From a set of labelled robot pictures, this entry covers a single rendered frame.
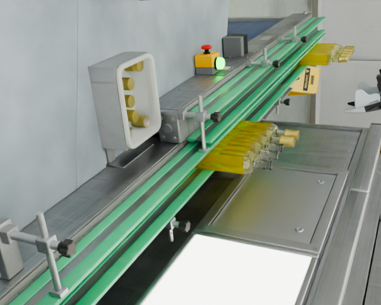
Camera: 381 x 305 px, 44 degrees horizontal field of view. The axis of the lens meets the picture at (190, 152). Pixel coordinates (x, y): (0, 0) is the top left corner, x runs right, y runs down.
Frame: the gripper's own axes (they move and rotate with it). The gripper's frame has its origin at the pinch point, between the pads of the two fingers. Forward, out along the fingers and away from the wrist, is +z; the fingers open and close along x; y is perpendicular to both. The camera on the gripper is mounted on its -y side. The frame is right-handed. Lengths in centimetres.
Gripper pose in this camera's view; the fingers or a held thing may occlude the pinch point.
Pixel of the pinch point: (351, 108)
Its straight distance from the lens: 129.7
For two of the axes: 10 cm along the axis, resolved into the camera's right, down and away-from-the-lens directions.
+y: -3.9, -8.9, -2.5
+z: -8.1, 2.1, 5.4
